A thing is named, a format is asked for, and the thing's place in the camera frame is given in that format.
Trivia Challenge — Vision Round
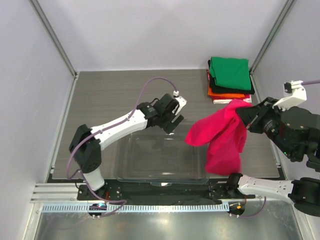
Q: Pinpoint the left aluminium corner post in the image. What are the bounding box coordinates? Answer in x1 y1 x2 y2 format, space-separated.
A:
27 0 79 78

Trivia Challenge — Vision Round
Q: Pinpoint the green folded t-shirt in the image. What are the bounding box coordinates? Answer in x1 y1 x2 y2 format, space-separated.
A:
209 56 251 91

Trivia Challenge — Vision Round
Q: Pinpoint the right aluminium corner post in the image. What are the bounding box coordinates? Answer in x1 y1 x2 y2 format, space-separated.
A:
249 0 298 75

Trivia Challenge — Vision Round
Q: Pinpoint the crimson red t-shirt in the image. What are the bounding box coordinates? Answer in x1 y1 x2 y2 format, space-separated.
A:
184 99 252 176

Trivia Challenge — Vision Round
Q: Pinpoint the red folded t-shirt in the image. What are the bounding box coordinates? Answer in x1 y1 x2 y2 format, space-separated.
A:
206 69 211 82

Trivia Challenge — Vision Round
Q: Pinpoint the aluminium corner post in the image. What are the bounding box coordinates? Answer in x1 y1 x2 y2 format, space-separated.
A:
249 0 298 75
27 0 79 78

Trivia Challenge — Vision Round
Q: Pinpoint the white folded t-shirt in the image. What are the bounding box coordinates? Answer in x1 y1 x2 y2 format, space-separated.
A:
212 95 252 104

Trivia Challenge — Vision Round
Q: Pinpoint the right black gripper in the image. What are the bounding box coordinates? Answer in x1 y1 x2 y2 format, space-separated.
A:
235 96 297 159

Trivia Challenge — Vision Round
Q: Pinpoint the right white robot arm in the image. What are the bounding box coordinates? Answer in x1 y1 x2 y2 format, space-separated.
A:
225 97 320 217

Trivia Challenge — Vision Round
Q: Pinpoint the orange folded t-shirt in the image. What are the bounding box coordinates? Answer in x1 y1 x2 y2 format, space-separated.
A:
207 87 246 99

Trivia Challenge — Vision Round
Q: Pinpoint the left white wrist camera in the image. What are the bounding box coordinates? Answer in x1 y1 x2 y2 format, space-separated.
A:
173 90 187 114

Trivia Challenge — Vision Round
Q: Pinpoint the aluminium frame rail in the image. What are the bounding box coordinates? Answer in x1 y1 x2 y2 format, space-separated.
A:
30 183 79 203

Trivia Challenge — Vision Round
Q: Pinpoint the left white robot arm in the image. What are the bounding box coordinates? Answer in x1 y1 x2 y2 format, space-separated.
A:
69 91 187 200

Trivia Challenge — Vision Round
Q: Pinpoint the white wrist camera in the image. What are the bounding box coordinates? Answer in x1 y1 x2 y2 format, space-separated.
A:
272 80 307 111
173 90 187 114

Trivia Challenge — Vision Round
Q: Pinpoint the slotted cable duct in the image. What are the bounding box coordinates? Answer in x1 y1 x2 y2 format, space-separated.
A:
41 202 229 213

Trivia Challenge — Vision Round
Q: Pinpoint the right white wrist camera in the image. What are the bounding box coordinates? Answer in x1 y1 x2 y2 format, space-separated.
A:
272 80 307 111

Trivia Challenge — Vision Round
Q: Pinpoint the clear plastic bin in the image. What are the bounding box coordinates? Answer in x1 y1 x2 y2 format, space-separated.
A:
114 132 209 186

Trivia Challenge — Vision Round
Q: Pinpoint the black folded t-shirt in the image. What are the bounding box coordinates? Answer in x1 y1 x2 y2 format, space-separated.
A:
207 59 255 95

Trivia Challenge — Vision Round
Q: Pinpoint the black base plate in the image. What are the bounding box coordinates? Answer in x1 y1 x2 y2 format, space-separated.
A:
76 178 256 207

